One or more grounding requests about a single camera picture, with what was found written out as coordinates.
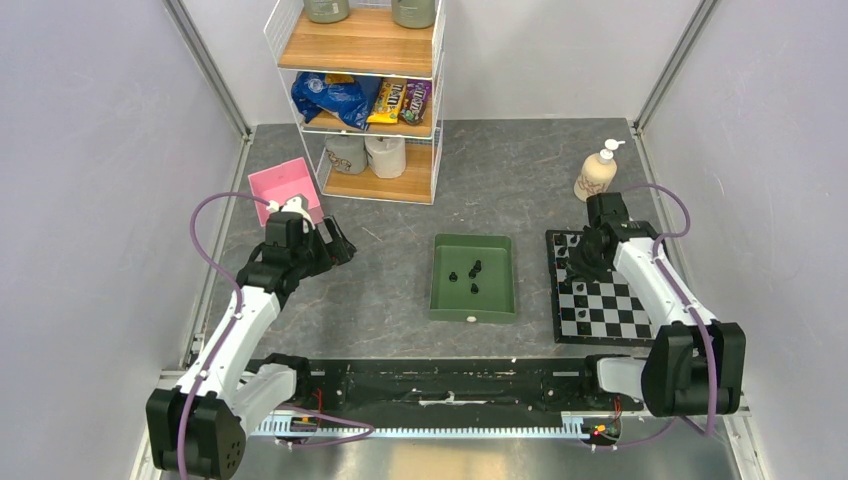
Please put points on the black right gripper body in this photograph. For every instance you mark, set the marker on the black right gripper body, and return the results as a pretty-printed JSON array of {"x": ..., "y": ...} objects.
[{"x": 584, "y": 262}]

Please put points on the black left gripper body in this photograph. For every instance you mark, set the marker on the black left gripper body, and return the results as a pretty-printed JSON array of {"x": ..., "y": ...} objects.
[{"x": 314, "y": 254}]

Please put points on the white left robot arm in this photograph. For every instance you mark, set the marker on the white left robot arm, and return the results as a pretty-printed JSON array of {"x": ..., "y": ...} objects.
[{"x": 200, "y": 425}]

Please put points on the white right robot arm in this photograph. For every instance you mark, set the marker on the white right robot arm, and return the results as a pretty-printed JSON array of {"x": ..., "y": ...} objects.
[{"x": 696, "y": 362}]

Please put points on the black and white chessboard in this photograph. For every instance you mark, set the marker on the black and white chessboard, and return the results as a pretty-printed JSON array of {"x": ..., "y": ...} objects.
[{"x": 616, "y": 315}]

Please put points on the pink plastic box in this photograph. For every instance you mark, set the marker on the pink plastic box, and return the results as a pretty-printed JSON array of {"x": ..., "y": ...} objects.
[{"x": 286, "y": 180}]

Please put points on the cream soap pump bottle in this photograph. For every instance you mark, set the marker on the cream soap pump bottle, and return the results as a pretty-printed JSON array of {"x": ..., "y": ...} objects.
[{"x": 597, "y": 171}]

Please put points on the grey patterned mug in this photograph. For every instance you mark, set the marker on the grey patterned mug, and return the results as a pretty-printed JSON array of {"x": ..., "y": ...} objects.
[{"x": 347, "y": 154}]

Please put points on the green plastic tray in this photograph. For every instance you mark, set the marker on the green plastic tray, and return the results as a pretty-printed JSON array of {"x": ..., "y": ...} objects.
[{"x": 453, "y": 301}]

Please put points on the white toilet paper roll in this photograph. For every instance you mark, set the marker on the white toilet paper roll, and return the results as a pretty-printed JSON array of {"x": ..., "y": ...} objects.
[{"x": 386, "y": 156}]

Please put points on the blue snack bag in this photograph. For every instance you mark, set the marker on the blue snack bag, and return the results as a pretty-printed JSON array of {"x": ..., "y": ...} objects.
[{"x": 349, "y": 98}]

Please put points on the yellow candy bag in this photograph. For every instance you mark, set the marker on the yellow candy bag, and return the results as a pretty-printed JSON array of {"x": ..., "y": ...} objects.
[{"x": 388, "y": 104}]

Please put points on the brown candy bag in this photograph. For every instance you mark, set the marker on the brown candy bag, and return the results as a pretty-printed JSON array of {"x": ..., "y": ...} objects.
[{"x": 415, "y": 101}]

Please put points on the green jar left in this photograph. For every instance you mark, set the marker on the green jar left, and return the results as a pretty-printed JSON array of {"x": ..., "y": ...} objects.
[{"x": 326, "y": 11}]

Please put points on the green jar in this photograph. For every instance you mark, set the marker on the green jar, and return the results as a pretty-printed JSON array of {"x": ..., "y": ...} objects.
[
  {"x": 326, "y": 11},
  {"x": 414, "y": 14}
]

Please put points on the green jar right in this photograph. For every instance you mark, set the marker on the green jar right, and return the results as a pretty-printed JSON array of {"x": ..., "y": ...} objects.
[{"x": 414, "y": 14}]

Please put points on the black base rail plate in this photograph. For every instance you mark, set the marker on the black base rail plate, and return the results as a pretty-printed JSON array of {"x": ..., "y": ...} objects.
[{"x": 447, "y": 392}]

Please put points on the white wire wooden shelf rack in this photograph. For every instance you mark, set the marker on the white wire wooden shelf rack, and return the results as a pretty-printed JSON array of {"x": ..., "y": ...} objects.
[{"x": 367, "y": 43}]

